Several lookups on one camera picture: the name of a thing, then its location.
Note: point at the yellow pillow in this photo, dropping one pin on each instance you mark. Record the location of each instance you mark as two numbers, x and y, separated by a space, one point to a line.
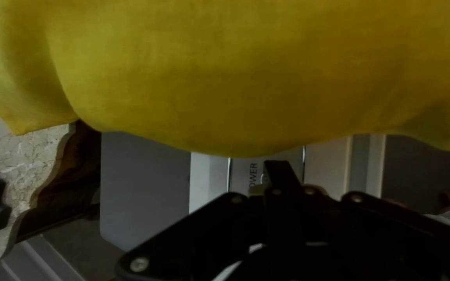
234 72

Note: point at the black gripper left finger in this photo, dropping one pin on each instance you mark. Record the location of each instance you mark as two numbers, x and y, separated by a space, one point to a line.
214 228

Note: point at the white portable air conditioner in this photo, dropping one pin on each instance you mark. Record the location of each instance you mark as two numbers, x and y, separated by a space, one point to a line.
209 177

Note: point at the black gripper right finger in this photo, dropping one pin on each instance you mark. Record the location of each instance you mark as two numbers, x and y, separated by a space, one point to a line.
370 234

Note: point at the marble top side table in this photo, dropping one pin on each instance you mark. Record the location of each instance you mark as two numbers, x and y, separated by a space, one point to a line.
22 161

